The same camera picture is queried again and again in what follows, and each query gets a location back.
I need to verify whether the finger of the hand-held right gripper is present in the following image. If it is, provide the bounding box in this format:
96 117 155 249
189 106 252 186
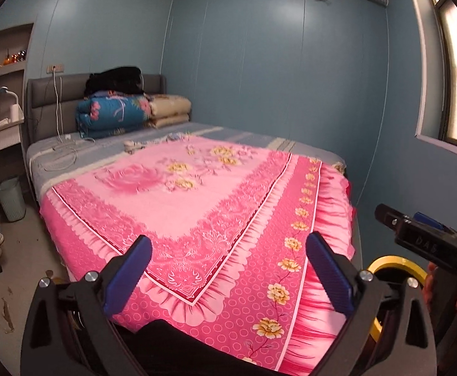
412 211 449 233
374 203 408 231

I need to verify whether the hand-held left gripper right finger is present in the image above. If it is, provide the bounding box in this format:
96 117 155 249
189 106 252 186
305 232 438 376

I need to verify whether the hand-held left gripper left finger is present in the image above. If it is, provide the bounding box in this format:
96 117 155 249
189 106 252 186
20 235 153 376

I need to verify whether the yellow rimmed trash bin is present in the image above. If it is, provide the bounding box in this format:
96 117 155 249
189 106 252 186
364 256 433 345

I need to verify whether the person's right hand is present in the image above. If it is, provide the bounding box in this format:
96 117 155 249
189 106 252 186
422 262 457 320

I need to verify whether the pink floral blanket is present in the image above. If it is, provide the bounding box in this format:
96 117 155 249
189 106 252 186
39 135 356 374

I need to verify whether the light blue waste basket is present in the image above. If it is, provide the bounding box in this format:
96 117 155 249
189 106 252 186
0 177 26 222

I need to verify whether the folded blue floral quilt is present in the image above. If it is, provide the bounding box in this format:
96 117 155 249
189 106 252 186
76 93 153 138

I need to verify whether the bed with grey striped sheet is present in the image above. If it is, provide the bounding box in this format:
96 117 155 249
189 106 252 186
27 121 349 189

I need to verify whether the folded beige quilt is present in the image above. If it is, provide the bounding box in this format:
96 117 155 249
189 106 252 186
146 94 192 129

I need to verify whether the white desk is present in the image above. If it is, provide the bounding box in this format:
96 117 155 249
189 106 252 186
0 117 26 157

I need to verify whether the grey upholstered headboard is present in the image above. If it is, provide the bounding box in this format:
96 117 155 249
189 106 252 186
25 72 167 145

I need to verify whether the black clothing pile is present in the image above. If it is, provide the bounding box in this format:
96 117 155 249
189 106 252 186
84 66 144 97

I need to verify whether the white charging cable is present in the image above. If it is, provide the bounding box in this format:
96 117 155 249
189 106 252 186
29 72 96 173

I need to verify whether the white wall shelf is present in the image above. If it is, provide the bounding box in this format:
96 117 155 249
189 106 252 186
0 23 35 87

